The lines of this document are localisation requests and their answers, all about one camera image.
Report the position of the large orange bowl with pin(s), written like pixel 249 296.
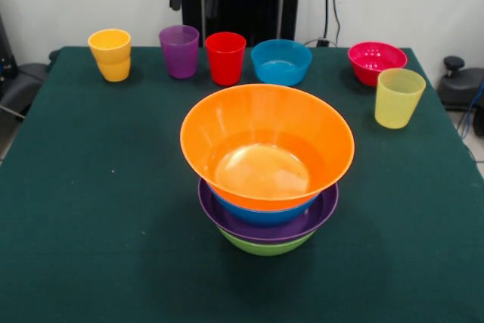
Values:
pixel 264 130

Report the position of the large blue bowl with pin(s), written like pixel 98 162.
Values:
pixel 264 217

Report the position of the purple bowl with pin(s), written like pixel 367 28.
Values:
pixel 325 209

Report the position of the green bowl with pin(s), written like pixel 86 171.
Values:
pixel 266 249

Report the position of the purple cup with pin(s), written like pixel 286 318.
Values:
pixel 179 54

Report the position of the red cup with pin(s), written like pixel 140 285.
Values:
pixel 225 62

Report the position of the orange yellow cup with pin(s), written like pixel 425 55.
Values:
pixel 111 58

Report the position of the small blue bowl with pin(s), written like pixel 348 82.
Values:
pixel 281 69

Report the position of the black power plug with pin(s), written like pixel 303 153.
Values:
pixel 322 42

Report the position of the small red bowl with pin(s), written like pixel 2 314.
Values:
pixel 378 58

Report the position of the pale yellow translucent cup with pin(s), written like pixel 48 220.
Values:
pixel 397 103

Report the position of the black floor device with knob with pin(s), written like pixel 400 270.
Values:
pixel 461 88

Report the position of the dark green tablecloth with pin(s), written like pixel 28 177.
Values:
pixel 113 285

